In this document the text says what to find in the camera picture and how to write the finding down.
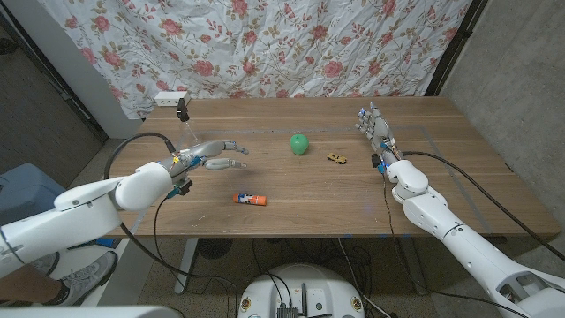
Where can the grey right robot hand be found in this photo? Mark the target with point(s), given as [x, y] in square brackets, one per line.
[378, 130]

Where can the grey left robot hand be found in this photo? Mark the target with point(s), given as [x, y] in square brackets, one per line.
[198, 152]

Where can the glue stick body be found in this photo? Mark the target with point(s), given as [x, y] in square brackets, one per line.
[245, 199]

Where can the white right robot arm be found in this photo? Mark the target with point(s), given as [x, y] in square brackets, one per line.
[463, 238]

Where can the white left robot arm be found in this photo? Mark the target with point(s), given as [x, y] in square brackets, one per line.
[88, 207]

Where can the yellow toy car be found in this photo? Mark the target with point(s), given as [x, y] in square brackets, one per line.
[336, 158]

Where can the green stress ball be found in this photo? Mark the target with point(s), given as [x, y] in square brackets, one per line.
[299, 145]

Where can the clear spray bottle black nozzle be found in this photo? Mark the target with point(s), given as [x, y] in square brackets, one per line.
[182, 112]

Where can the white power strip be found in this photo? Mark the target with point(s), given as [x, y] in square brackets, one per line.
[167, 99]

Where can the black round mesh disc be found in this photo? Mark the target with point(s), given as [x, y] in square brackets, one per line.
[214, 248]

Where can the metal table leg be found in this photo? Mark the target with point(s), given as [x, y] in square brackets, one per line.
[185, 269]
[415, 269]

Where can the black backdrop stand pole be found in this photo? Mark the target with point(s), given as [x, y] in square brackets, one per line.
[457, 42]

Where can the floral backdrop cloth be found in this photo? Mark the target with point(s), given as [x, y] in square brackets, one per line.
[265, 44]

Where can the blue flat floor object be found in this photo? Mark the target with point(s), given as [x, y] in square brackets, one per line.
[106, 243]

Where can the white floor panel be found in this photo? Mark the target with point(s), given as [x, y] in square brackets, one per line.
[128, 274]

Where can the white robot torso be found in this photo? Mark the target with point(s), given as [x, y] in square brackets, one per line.
[265, 287]

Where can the grey sneaker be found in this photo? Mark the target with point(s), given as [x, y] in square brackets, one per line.
[88, 274]
[48, 263]

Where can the blue storage bin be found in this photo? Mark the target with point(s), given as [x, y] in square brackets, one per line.
[26, 190]

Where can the white robot chest edge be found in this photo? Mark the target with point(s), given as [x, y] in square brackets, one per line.
[88, 312]

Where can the person's bare leg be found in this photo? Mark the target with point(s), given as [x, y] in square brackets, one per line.
[26, 287]

